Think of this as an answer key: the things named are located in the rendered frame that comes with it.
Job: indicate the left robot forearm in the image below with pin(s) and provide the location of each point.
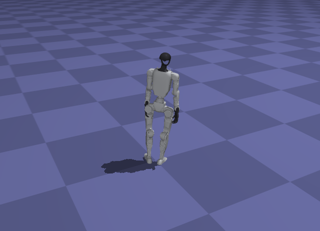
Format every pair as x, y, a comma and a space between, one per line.
147, 95

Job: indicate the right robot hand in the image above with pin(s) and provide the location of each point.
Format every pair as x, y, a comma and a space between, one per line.
176, 116

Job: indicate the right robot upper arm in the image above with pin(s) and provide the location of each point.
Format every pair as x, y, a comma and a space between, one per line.
175, 77

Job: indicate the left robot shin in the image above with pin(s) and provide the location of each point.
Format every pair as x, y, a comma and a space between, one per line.
149, 144

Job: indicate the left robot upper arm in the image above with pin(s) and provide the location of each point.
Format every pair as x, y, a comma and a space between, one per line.
150, 78

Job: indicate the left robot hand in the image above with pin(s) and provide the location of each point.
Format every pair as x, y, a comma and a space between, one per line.
146, 103

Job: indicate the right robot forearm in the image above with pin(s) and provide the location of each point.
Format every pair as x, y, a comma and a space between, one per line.
176, 101

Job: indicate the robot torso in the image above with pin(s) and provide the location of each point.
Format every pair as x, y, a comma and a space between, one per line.
161, 85

